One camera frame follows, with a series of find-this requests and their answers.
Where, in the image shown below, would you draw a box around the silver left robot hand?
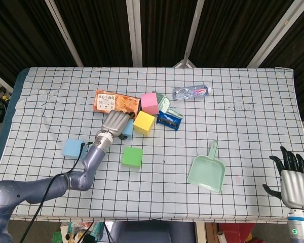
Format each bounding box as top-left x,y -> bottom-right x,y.
101,110 -> 137,140

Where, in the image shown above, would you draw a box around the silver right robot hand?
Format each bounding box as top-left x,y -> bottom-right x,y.
262,146 -> 304,210

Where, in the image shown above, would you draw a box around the light blue foam block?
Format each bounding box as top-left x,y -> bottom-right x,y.
62,138 -> 88,160
122,118 -> 135,139

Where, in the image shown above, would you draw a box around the orange cracker box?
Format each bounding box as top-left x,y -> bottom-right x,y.
93,90 -> 142,120

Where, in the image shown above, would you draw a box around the yellow foam cube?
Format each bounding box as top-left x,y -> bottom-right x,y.
133,110 -> 156,136

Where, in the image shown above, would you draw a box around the pink foam cube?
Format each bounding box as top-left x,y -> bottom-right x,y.
140,92 -> 160,115

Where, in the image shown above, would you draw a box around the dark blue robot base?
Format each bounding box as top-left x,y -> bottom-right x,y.
110,220 -> 196,243

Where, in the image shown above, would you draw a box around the green hand brush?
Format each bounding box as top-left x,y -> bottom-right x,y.
151,91 -> 185,119

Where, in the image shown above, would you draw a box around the green foam cube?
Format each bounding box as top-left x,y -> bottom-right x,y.
121,146 -> 143,169

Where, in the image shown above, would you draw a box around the blue wrapped packet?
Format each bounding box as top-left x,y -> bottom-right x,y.
156,110 -> 182,131

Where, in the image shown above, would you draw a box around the red box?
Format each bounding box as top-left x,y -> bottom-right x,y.
217,222 -> 256,243

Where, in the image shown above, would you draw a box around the clear plastic water bottle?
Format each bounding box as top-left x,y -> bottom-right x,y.
172,85 -> 213,101

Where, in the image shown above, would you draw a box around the white checked tablecloth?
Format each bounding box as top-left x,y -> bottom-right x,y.
0,66 -> 304,225

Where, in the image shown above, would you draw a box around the green plastic dustpan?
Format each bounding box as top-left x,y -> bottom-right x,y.
187,140 -> 226,194

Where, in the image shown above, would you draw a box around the teal table padding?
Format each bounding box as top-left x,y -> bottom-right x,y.
0,67 -> 30,183

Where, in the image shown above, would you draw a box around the green snack packets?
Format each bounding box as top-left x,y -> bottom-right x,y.
52,221 -> 104,243

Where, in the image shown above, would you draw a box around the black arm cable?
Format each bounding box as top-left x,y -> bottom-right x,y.
19,141 -> 94,243

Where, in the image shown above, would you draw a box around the white metal frame post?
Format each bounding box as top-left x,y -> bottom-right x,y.
172,0 -> 206,68
246,0 -> 302,68
126,0 -> 143,68
45,0 -> 84,68

